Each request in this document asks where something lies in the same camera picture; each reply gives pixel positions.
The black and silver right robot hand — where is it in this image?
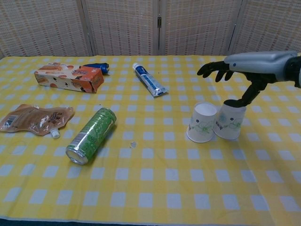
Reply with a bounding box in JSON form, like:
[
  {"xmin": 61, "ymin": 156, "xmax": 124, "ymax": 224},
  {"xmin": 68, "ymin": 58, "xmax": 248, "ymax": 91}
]
[{"xmin": 197, "ymin": 51, "xmax": 297, "ymax": 107}]

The white paper cup floral print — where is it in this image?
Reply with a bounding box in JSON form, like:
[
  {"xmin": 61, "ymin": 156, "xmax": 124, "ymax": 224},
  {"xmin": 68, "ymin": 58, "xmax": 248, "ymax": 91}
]
[
  {"xmin": 186, "ymin": 101, "xmax": 217, "ymax": 143},
  {"xmin": 213, "ymin": 100, "xmax": 247, "ymax": 141}
]

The woven folding screen panel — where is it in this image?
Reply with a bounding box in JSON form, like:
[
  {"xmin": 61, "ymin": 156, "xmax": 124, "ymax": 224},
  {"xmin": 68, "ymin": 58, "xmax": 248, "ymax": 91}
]
[
  {"xmin": 158, "ymin": 0, "xmax": 243, "ymax": 56},
  {"xmin": 81, "ymin": 0, "xmax": 163, "ymax": 57},
  {"xmin": 228, "ymin": 0, "xmax": 301, "ymax": 55},
  {"xmin": 0, "ymin": 0, "xmax": 93, "ymax": 57}
]

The blue white toothpaste tube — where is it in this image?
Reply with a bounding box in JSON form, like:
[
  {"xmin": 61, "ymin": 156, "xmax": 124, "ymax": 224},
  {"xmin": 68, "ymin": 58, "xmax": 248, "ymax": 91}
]
[{"xmin": 132, "ymin": 62, "xmax": 169, "ymax": 98}]

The blue snack packet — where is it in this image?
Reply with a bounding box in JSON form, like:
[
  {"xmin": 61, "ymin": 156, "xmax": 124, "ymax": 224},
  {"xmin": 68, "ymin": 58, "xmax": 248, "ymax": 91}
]
[{"xmin": 82, "ymin": 62, "xmax": 111, "ymax": 76}]

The yellow white checkered tablecloth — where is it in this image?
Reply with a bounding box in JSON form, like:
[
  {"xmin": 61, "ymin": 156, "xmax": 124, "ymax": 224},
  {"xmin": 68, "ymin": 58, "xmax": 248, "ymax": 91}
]
[{"xmin": 0, "ymin": 55, "xmax": 301, "ymax": 225}]

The green drink can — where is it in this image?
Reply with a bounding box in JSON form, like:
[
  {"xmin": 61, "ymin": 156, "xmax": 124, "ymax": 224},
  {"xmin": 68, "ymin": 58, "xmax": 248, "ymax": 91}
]
[{"xmin": 65, "ymin": 107, "xmax": 117, "ymax": 166}]

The orange cookie box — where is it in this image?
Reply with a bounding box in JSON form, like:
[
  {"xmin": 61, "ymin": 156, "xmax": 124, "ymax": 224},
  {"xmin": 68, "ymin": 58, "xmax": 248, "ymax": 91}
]
[{"xmin": 34, "ymin": 62, "xmax": 105, "ymax": 94}]

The brown spouted drink pouch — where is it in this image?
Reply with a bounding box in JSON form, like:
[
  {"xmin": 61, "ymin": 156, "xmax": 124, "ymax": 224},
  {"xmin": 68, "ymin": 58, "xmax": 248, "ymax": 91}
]
[{"xmin": 0, "ymin": 104, "xmax": 75, "ymax": 139}]

